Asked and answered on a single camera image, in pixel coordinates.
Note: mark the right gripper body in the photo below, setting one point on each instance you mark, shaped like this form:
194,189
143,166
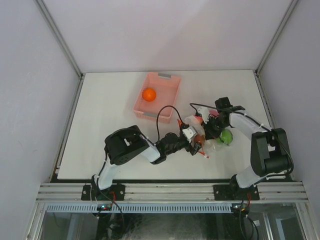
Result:
214,126

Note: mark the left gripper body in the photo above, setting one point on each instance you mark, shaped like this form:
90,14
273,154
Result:
187,146

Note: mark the clear zip top bag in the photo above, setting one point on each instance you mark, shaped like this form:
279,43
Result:
210,147

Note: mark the fake orange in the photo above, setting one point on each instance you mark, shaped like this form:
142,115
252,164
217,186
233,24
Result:
149,94

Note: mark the fake brown pink fruit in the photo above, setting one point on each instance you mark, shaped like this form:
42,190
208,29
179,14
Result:
200,139

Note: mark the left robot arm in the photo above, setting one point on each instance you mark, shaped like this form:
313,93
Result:
125,144

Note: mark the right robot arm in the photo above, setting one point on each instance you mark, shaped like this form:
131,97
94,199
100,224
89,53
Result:
269,149

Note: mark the fake green fruit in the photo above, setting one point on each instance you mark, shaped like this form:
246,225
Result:
225,137

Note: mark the fake red fruit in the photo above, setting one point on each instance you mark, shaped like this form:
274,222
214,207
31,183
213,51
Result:
214,112

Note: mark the pink plastic basket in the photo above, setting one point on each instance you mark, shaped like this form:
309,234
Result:
167,87

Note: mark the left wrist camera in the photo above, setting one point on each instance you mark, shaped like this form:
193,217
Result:
189,133

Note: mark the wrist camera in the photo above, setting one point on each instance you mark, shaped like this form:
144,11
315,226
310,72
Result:
205,113
189,133

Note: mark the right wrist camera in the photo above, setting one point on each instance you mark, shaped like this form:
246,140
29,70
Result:
205,113

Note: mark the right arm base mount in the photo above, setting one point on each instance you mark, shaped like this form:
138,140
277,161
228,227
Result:
224,192

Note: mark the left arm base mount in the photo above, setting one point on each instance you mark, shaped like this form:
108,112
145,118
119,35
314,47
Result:
116,193

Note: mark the aluminium front rail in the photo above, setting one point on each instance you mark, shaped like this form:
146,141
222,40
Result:
265,192

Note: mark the left aluminium corner post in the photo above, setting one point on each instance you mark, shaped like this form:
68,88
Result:
47,16

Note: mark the aluminium corner post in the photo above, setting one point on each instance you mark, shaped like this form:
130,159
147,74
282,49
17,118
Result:
277,34
47,16

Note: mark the right aluminium corner post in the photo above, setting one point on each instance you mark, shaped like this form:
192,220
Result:
277,34

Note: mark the slotted cable duct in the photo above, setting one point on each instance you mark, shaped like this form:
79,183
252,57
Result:
140,208

